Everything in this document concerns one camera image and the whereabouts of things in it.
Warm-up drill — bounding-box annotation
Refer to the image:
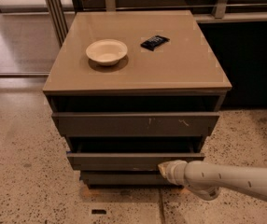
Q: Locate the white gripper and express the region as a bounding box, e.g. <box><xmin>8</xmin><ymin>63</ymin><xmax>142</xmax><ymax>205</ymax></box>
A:
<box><xmin>158</xmin><ymin>161</ymin><xmax>188</xmax><ymax>186</ymax></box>

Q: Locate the grey drawer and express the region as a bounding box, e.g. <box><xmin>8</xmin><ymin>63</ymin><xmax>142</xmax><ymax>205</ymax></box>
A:
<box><xmin>67</xmin><ymin>139</ymin><xmax>204</xmax><ymax>172</ymax></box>
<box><xmin>52</xmin><ymin>112</ymin><xmax>219</xmax><ymax>137</ymax></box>
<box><xmin>80</xmin><ymin>171</ymin><xmax>170</xmax><ymax>186</ymax></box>

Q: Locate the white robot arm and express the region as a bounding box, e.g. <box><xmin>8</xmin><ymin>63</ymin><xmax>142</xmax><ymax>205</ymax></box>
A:
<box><xmin>158</xmin><ymin>160</ymin><xmax>267</xmax><ymax>202</ymax></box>

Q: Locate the grey drawer cabinet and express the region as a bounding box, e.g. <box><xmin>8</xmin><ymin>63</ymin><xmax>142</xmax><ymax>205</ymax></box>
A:
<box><xmin>42</xmin><ymin>9</ymin><xmax>232</xmax><ymax>189</ymax></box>

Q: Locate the grey bottom drawer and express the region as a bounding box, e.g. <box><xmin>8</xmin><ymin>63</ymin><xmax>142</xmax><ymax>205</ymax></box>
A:
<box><xmin>80</xmin><ymin>171</ymin><xmax>170</xmax><ymax>186</ymax></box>

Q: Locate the grey top drawer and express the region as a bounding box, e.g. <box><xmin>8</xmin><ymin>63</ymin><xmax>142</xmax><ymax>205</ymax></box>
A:
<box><xmin>52</xmin><ymin>112</ymin><xmax>219</xmax><ymax>137</ymax></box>

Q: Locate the black floor outlet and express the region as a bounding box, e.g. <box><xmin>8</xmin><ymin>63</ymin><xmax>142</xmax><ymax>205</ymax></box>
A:
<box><xmin>91</xmin><ymin>209</ymin><xmax>106</xmax><ymax>215</ymax></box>

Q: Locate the black snack packet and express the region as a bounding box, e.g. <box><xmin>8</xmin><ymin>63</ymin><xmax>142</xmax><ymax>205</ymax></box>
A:
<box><xmin>140</xmin><ymin>35</ymin><xmax>170</xmax><ymax>51</ymax></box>

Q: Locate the white bowl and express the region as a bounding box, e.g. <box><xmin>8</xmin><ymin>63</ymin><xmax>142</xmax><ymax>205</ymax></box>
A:
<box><xmin>86</xmin><ymin>39</ymin><xmax>128</xmax><ymax>66</ymax></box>

